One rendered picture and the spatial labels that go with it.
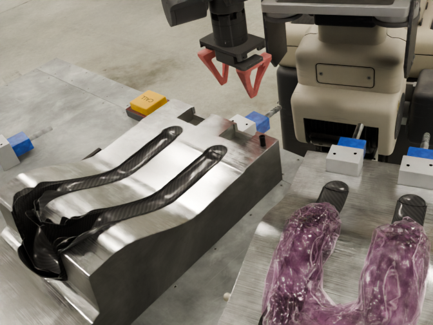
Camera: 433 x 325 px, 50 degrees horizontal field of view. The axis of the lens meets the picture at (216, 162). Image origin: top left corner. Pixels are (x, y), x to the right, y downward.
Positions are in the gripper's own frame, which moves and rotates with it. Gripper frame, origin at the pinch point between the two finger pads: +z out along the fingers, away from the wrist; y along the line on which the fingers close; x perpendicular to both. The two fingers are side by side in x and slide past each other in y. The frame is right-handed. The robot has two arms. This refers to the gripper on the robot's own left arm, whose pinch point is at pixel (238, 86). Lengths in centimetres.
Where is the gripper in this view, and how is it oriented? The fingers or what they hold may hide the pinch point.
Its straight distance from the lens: 85.3
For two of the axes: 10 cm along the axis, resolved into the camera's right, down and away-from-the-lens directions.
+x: 7.4, -5.1, 4.4
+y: 6.6, 4.0, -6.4
